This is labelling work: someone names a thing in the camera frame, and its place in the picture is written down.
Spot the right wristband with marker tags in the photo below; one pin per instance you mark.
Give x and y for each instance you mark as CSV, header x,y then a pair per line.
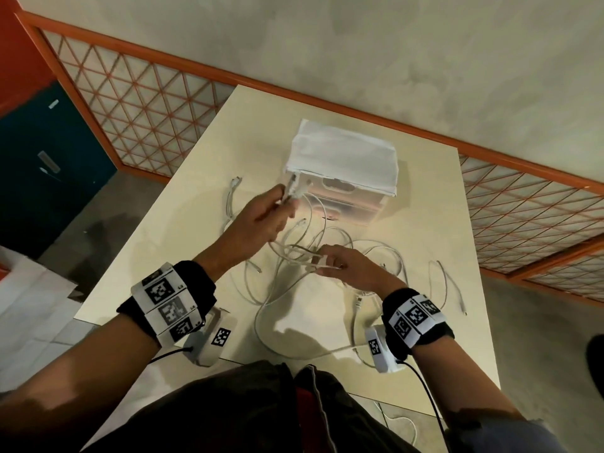
x,y
415,318

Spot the black round object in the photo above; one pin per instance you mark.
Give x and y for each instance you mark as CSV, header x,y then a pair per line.
x,y
596,360

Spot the left wristband with marker tags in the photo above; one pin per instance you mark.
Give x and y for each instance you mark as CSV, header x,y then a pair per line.
x,y
165,301

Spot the orange lattice fence panel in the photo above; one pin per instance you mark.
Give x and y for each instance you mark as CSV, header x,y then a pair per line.
x,y
137,108
533,212

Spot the white sheets on floor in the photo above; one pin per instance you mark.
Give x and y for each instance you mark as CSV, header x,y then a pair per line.
x,y
33,297

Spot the teal cabinet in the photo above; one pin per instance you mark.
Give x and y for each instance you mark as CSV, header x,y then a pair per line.
x,y
47,183

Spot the person's right hand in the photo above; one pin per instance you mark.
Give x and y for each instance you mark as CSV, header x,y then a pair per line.
x,y
363,273

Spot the person's grey sleeve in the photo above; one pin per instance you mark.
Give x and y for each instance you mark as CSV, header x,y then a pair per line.
x,y
509,438

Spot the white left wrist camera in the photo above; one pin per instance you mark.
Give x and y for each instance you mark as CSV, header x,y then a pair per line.
x,y
212,342

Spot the person's left forearm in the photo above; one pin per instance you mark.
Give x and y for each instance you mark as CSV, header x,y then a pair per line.
x,y
71,386

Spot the person's right forearm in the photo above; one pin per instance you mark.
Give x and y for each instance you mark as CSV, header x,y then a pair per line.
x,y
457,386

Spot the clear plastic storage box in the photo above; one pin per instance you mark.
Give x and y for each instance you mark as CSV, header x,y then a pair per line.
x,y
349,202

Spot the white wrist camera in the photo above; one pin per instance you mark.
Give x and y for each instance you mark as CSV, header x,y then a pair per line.
x,y
380,353
212,342

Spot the person's dark clothing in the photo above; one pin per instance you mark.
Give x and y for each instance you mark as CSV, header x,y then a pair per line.
x,y
245,410

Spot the person's left thumb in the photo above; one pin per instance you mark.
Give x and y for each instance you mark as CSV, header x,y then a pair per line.
x,y
286,216

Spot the wristband with marker tags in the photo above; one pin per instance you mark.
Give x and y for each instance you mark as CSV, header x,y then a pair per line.
x,y
415,318
165,301

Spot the person's right thumb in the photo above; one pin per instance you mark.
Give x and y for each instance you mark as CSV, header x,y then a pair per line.
x,y
330,272

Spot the person's left hand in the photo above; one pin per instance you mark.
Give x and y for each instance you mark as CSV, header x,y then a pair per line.
x,y
250,231

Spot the white cloth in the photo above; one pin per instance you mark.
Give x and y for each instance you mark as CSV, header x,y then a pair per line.
x,y
344,155

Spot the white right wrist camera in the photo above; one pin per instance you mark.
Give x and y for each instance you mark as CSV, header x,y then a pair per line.
x,y
380,353

